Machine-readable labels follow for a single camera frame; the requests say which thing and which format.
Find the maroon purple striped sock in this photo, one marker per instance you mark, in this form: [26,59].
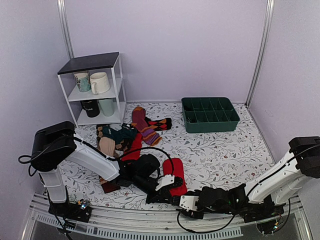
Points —
[149,135]

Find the cream white mug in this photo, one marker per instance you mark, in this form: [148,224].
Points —
[99,83]

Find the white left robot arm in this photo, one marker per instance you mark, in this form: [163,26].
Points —
[57,143]

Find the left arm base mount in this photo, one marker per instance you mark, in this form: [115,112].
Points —
[69,210]

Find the aluminium front rail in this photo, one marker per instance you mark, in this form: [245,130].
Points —
[128,224]

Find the mint green mug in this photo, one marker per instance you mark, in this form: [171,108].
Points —
[107,106]

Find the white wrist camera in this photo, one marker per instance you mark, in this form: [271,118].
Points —
[164,181]
[189,202]

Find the brown striped sock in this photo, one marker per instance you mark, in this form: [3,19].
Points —
[108,187]

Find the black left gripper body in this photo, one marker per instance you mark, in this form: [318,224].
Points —
[141,181]

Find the black orange argyle sock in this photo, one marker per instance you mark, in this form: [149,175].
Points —
[160,124]

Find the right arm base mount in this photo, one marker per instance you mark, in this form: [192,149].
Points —
[267,215]

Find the single red sock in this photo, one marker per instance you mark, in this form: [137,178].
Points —
[133,153]

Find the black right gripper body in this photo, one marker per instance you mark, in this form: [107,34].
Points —
[191,214]

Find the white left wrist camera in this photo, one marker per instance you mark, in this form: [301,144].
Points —
[164,181]

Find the teal patterned mug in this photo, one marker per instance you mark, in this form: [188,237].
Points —
[82,80]

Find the green divided organizer tray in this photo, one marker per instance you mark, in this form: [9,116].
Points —
[209,115]

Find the red sock pair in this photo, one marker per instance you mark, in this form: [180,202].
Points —
[177,172]

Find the white shelf black top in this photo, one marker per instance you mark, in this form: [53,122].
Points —
[105,62]

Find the corner metal post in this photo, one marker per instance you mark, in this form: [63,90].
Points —
[261,52]
[61,7]

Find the black mug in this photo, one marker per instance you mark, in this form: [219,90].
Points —
[91,108]

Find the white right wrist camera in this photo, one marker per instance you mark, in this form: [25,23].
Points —
[189,202]

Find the left corner metal post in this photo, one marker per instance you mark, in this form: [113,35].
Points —
[61,7]

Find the right corner metal post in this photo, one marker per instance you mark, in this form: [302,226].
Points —
[261,52]

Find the dark teal sock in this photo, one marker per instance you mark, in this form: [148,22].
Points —
[126,132]

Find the floral white table mat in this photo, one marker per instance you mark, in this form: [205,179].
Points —
[218,160]

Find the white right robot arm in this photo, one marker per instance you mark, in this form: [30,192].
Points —
[265,196]

